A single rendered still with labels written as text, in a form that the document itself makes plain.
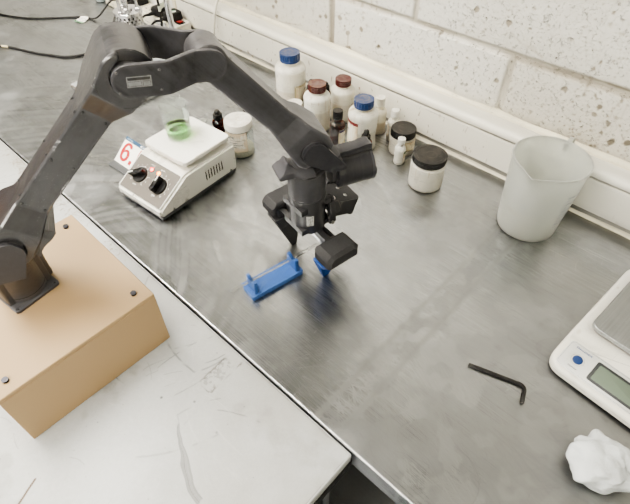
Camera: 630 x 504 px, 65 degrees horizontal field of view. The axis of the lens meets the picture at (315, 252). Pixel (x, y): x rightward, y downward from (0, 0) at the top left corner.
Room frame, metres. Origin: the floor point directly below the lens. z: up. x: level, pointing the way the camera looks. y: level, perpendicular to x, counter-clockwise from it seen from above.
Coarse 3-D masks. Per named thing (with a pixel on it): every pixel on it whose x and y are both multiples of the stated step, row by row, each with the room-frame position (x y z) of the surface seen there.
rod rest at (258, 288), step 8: (288, 256) 0.56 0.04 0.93; (288, 264) 0.56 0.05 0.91; (296, 264) 0.55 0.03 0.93; (272, 272) 0.55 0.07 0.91; (280, 272) 0.55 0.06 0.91; (288, 272) 0.55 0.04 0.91; (296, 272) 0.55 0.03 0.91; (256, 280) 0.53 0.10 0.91; (264, 280) 0.53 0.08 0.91; (272, 280) 0.53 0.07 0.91; (280, 280) 0.53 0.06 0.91; (288, 280) 0.53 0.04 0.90; (248, 288) 0.51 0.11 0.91; (256, 288) 0.50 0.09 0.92; (264, 288) 0.51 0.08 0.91; (272, 288) 0.51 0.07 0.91; (256, 296) 0.50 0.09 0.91
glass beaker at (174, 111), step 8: (168, 96) 0.86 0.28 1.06; (176, 96) 0.86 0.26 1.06; (184, 96) 0.85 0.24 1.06; (160, 104) 0.83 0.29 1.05; (168, 104) 0.85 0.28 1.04; (176, 104) 0.86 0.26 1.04; (184, 104) 0.82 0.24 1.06; (168, 112) 0.80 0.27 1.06; (176, 112) 0.81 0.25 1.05; (184, 112) 0.82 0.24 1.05; (168, 120) 0.81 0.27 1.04; (176, 120) 0.81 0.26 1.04; (184, 120) 0.82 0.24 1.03; (168, 128) 0.81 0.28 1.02; (176, 128) 0.81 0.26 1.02; (184, 128) 0.81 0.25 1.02; (168, 136) 0.81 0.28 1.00; (176, 136) 0.81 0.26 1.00; (184, 136) 0.81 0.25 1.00
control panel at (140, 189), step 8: (136, 160) 0.79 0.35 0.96; (144, 160) 0.79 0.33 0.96; (152, 160) 0.78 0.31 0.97; (136, 168) 0.77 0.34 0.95; (160, 168) 0.76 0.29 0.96; (128, 176) 0.76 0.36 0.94; (152, 176) 0.75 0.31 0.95; (168, 176) 0.74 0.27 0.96; (176, 176) 0.73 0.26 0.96; (120, 184) 0.75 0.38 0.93; (128, 184) 0.75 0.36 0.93; (136, 184) 0.74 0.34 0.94; (144, 184) 0.74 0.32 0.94; (168, 184) 0.72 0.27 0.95; (136, 192) 0.73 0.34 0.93; (144, 192) 0.72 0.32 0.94; (152, 192) 0.72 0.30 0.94; (168, 192) 0.71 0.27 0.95; (152, 200) 0.70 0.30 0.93; (160, 200) 0.70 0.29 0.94
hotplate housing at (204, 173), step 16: (224, 144) 0.83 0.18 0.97; (160, 160) 0.78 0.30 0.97; (208, 160) 0.78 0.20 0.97; (224, 160) 0.81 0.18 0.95; (192, 176) 0.74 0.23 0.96; (208, 176) 0.77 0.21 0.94; (224, 176) 0.80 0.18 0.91; (128, 192) 0.74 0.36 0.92; (176, 192) 0.71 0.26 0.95; (192, 192) 0.74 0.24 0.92; (160, 208) 0.68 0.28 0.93; (176, 208) 0.71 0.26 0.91
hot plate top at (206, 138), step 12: (192, 120) 0.88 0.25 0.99; (204, 132) 0.84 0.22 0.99; (216, 132) 0.84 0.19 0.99; (156, 144) 0.80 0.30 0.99; (168, 144) 0.80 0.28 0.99; (180, 144) 0.80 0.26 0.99; (192, 144) 0.80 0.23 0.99; (204, 144) 0.80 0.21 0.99; (216, 144) 0.80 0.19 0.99; (168, 156) 0.77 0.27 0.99; (180, 156) 0.76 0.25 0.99; (192, 156) 0.76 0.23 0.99
